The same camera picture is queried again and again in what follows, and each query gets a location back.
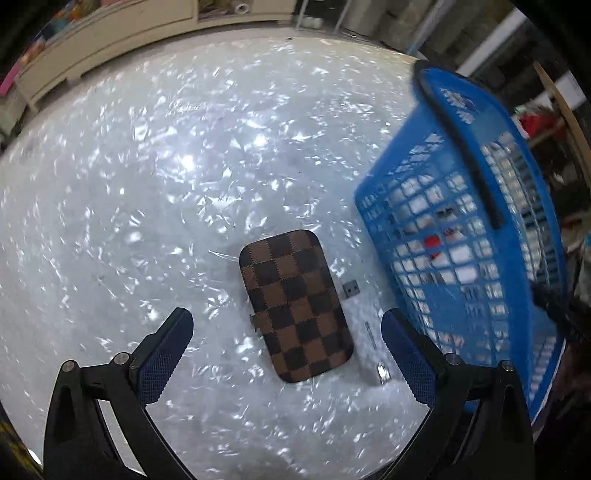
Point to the glass sliding door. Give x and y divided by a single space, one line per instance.
498 46

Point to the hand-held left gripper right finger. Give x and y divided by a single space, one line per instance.
408 355

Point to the red fabric item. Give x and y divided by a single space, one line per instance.
538 122

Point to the brown checkered case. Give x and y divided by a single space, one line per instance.
295 304

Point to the clear usb flash drive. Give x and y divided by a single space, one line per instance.
376 357

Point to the red white small toy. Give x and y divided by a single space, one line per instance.
434 242

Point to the wooden chair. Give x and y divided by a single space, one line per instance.
569 117

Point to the blue plastic mesh basket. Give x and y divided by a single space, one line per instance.
415 152

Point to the pink flat board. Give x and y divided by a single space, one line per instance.
9 83

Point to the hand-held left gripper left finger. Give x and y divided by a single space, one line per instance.
166 350

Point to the pile of colourful packets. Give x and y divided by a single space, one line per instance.
69 14

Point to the cream low cabinet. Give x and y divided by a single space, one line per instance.
115 41

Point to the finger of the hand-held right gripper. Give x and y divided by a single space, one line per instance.
561 318

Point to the white paper towel roll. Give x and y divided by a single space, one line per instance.
240 7

